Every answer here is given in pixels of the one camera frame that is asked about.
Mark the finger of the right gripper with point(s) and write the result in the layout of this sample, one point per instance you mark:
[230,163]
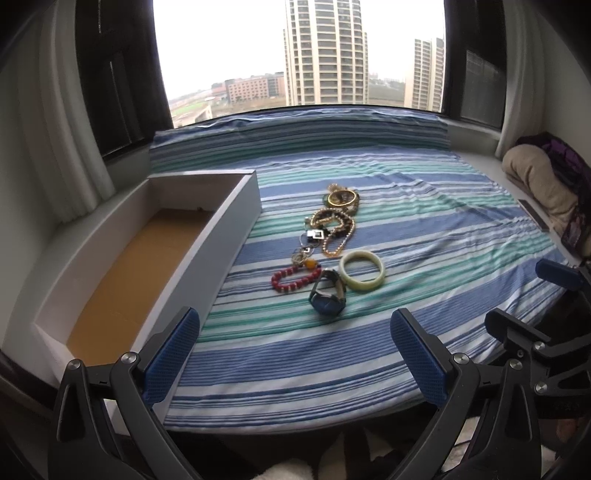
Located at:
[558,374]
[571,278]

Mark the red bead bracelet amber bead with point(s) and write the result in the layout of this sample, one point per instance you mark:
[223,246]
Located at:
[296,277]

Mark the white cardboard box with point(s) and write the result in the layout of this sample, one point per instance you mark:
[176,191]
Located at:
[168,243]

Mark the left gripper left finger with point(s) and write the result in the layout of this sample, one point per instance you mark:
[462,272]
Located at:
[141,380]

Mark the white curtain left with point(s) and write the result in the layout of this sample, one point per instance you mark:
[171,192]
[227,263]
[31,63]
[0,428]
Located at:
[56,125]

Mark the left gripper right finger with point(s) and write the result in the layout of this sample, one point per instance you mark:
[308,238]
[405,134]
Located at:
[446,381]

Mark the pale green jade bangle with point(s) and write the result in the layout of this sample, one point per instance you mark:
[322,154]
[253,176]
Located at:
[362,270]

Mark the smartphone on sill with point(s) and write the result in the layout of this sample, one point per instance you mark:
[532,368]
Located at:
[534,215]

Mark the beige rolled blanket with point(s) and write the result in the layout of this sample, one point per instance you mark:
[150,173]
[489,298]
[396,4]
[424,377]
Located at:
[530,168]

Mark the white curtain right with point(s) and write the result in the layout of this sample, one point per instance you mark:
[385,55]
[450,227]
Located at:
[525,90]

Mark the dark wristwatch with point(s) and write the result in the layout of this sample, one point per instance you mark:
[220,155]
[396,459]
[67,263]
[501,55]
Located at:
[328,295]

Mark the purple cloth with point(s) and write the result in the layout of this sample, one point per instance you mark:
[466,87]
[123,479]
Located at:
[572,170]

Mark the blue green striped bedsheet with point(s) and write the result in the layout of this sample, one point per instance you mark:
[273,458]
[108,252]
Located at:
[364,212]

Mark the white curtain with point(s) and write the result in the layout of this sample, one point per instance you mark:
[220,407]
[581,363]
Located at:
[525,90]
[56,125]

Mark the gold bangle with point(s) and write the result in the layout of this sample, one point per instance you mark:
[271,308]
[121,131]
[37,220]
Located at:
[342,198]

